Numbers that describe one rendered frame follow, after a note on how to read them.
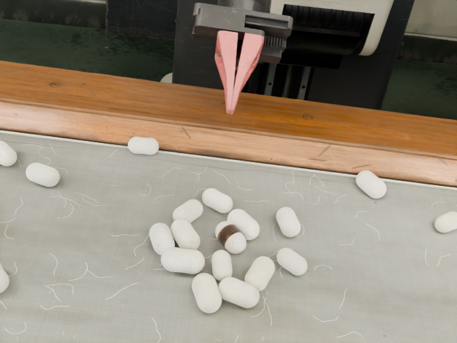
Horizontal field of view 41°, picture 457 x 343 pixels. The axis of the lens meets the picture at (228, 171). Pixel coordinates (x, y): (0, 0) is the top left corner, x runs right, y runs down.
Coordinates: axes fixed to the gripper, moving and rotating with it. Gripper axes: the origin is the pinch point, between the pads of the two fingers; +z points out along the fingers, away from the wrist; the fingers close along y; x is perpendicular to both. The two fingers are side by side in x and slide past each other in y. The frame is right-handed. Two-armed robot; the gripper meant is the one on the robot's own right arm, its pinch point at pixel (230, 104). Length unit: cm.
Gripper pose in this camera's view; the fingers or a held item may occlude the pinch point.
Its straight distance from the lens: 62.8
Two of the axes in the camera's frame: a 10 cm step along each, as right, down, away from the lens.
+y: 9.9, 1.4, 0.4
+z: -1.2, 9.7, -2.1
